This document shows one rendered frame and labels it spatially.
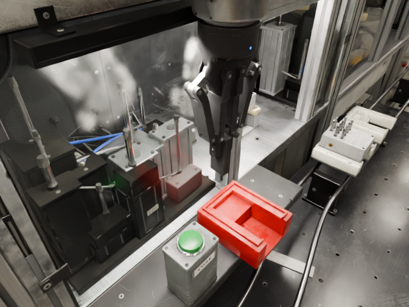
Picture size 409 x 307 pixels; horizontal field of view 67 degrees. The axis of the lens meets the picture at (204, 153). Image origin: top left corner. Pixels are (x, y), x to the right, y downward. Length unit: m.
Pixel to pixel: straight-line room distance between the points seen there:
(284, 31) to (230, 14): 0.75
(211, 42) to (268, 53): 0.77
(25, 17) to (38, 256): 0.30
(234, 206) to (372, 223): 0.57
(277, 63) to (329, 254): 0.63
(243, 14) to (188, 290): 0.42
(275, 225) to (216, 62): 0.40
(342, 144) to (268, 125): 0.23
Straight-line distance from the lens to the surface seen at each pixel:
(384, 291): 1.00
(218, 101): 0.42
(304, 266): 0.80
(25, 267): 0.50
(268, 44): 1.14
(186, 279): 0.53
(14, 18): 0.35
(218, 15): 0.36
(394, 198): 1.26
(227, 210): 0.68
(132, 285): 0.64
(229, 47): 0.38
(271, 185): 0.81
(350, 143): 1.00
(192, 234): 0.53
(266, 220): 0.69
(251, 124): 1.00
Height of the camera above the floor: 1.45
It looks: 38 degrees down
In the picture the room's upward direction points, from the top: straight up
